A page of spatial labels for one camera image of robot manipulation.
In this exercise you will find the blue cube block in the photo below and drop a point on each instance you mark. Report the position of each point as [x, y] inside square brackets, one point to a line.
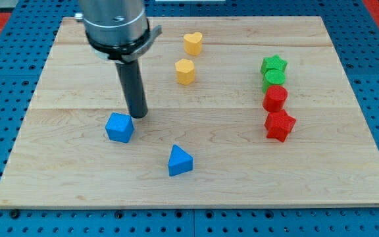
[119, 127]

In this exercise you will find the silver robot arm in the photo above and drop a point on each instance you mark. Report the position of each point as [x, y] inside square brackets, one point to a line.
[118, 30]

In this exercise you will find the blue triangle block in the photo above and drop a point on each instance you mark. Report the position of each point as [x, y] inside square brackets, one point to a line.
[179, 161]

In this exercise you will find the yellow hexagon block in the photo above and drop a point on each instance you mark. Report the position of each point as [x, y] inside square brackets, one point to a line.
[185, 71]

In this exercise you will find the wooden board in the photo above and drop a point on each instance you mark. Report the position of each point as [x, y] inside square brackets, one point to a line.
[63, 158]

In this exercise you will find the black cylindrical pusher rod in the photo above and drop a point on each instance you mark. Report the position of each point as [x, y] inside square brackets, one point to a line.
[132, 87]

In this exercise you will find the yellow heart block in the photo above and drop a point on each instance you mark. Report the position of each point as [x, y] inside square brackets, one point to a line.
[193, 43]

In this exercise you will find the red cylinder block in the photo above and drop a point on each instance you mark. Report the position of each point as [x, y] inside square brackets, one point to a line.
[275, 98]

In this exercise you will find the red star block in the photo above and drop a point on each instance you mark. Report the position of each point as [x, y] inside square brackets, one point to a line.
[279, 125]

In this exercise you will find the green cylinder block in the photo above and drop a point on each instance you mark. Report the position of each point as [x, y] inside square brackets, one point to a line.
[273, 77]

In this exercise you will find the green star block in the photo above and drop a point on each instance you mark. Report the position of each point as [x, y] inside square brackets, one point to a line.
[274, 62]

